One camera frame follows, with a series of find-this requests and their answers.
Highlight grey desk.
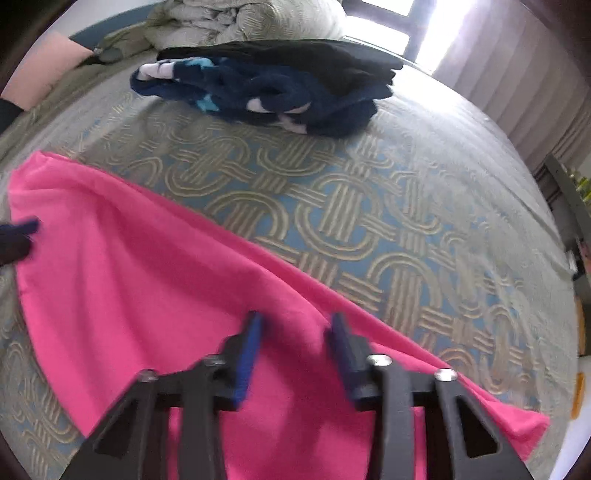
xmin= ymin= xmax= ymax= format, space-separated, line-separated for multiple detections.
xmin=533 ymin=152 xmax=591 ymax=278

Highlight navy star fleece garment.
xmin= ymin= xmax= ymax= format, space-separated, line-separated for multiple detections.
xmin=130 ymin=57 xmax=392 ymax=138

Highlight orange stool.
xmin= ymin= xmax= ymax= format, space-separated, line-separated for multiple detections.
xmin=570 ymin=297 xmax=586 ymax=420

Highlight blue headboard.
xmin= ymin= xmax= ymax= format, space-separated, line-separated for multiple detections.
xmin=69 ymin=1 xmax=157 ymax=50

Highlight window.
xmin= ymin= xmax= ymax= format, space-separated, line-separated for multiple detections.
xmin=342 ymin=0 xmax=477 ymax=74

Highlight pink pillow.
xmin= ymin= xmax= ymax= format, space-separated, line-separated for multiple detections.
xmin=1 ymin=32 xmax=93 ymax=111

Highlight black folded garment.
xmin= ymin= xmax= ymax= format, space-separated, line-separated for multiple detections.
xmin=157 ymin=39 xmax=404 ymax=96

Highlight pink pants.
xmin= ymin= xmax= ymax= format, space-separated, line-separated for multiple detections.
xmin=8 ymin=150 xmax=552 ymax=480

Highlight grey rolled duvet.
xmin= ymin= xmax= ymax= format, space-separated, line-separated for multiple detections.
xmin=147 ymin=0 xmax=348 ymax=50

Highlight olive green pillow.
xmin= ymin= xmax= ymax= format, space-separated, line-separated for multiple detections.
xmin=94 ymin=22 xmax=152 ymax=64

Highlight patterned bed cover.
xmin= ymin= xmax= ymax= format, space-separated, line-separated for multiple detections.
xmin=1 ymin=53 xmax=578 ymax=479

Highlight beige curtain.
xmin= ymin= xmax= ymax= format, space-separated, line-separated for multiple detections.
xmin=434 ymin=1 xmax=590 ymax=171

